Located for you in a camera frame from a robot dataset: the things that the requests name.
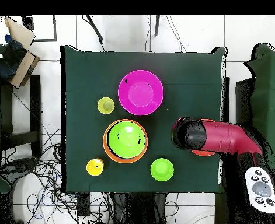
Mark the dark green tablecloth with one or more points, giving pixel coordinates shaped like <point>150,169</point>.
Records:
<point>92,70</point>

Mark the black power adapter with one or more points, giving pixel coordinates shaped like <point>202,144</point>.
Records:
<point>84,205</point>

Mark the black stool frame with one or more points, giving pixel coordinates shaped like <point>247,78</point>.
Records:
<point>35,105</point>

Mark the cardboard box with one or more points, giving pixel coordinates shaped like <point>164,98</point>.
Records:
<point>20,32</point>

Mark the black metal frame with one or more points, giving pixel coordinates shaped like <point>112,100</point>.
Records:
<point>28,23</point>

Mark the small green plastic bowl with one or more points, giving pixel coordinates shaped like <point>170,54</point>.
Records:
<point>162,169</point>

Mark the large green plastic bowl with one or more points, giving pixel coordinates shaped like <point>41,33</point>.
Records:
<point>126,140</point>

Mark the orange-yellow plastic cup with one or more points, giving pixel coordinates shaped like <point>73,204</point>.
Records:
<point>94,168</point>

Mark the pink plastic bowl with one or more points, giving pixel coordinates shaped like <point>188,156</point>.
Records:
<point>140,93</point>

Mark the pale yellow plastic cup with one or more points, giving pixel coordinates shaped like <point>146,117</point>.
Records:
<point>106,105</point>

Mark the black chair base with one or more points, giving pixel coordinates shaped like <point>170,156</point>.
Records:
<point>20,166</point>

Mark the black tripod leg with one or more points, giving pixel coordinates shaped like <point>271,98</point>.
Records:
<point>95,29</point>
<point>157,25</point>

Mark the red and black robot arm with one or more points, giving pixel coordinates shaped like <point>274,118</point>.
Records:
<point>221,137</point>

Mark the red plastic bowl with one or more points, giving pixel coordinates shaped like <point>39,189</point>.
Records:
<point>202,153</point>

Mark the dark blue cloth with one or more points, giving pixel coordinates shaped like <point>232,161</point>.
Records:
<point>10,60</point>

